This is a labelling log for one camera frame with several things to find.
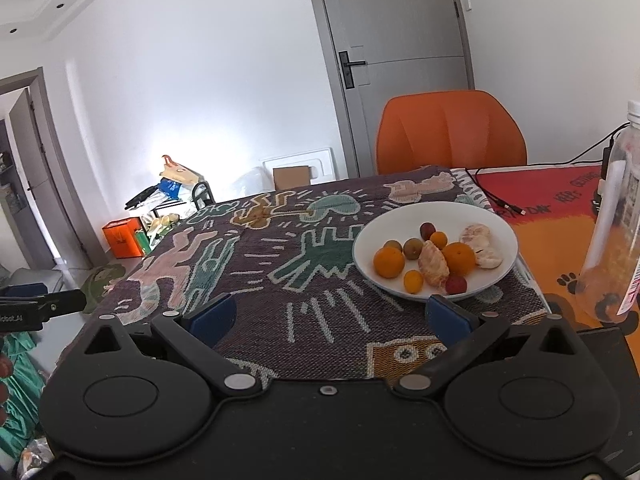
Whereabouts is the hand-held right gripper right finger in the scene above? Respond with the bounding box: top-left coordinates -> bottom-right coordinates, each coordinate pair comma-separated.
392,294 -> 583,402

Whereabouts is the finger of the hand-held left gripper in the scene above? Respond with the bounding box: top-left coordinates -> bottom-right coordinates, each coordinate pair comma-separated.
0,284 -> 48,302
37,289 -> 87,322

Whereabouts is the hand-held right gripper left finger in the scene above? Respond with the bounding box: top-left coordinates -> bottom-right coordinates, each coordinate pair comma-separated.
80,292 -> 263,402

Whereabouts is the peeled tangerine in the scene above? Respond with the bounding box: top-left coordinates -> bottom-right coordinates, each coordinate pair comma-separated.
418,240 -> 450,291
459,223 -> 504,269

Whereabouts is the orange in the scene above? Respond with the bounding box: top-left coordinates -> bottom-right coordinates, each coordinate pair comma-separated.
373,246 -> 406,279
442,242 -> 477,277

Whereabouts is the white plate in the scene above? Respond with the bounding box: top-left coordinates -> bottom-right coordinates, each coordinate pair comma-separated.
352,201 -> 519,302

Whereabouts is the person's left hand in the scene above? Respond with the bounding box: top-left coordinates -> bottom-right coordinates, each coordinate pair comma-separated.
0,342 -> 13,428

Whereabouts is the green cloth hat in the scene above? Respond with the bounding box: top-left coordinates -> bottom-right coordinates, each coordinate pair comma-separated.
82,262 -> 127,313

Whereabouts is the teal cloth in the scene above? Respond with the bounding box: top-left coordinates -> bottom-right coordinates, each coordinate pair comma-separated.
0,332 -> 47,461

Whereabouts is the orange box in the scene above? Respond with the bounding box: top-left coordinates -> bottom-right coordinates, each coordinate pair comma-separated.
102,217 -> 146,259

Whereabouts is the printed blanket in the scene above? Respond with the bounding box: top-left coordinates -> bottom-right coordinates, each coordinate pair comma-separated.
55,165 -> 551,381

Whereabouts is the open grey door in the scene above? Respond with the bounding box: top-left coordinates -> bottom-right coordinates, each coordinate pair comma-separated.
0,69 -> 93,272

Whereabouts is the black cart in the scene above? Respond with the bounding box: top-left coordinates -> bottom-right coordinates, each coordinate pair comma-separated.
145,180 -> 216,221

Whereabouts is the red orange mat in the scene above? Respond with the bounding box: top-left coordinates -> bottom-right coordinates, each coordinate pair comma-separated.
467,162 -> 640,331

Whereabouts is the brown paper bag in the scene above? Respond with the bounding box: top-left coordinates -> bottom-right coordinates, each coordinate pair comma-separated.
160,155 -> 202,186

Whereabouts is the cardboard box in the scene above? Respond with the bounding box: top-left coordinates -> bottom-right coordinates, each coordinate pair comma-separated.
272,165 -> 312,191

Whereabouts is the orange chair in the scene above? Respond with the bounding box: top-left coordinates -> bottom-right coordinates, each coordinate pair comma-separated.
376,90 -> 528,176

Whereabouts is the clear plastic bottle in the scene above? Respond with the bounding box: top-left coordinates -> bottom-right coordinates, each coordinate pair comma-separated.
575,100 -> 640,324

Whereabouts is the small electronic device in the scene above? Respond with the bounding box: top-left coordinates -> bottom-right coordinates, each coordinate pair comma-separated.
594,145 -> 615,212

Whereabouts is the black cable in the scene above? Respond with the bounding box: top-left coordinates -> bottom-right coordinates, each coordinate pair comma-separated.
472,122 -> 632,217

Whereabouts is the black door handle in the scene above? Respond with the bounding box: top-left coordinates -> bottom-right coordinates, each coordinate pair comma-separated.
338,51 -> 367,90

